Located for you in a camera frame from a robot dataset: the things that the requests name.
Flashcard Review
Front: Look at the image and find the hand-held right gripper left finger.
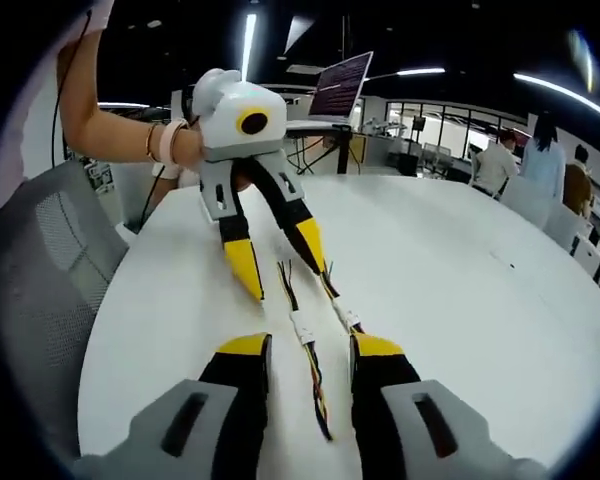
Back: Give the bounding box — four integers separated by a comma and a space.
72, 332, 273, 480

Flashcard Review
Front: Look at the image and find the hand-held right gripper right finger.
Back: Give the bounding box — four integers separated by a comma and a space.
348, 332, 547, 480

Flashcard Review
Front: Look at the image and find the person's left hand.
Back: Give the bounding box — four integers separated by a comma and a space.
172, 124, 256, 195

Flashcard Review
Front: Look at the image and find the pink wrist band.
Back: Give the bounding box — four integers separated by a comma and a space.
146, 117, 190, 167

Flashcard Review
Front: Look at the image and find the white folding table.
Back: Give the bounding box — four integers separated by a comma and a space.
283, 122, 355, 177

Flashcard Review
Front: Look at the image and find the open laptop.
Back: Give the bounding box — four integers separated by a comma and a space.
306, 50, 375, 127

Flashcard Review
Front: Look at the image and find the short ceiling light strip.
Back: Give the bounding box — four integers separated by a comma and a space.
377, 66, 447, 81

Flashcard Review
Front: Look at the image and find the grey mesh office chair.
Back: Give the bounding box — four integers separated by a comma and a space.
0, 162, 132, 464

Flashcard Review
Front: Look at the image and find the person's light clothing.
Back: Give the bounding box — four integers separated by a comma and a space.
0, 0, 117, 217

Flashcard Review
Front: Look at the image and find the long ceiling light strip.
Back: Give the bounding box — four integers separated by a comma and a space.
512, 71, 600, 127

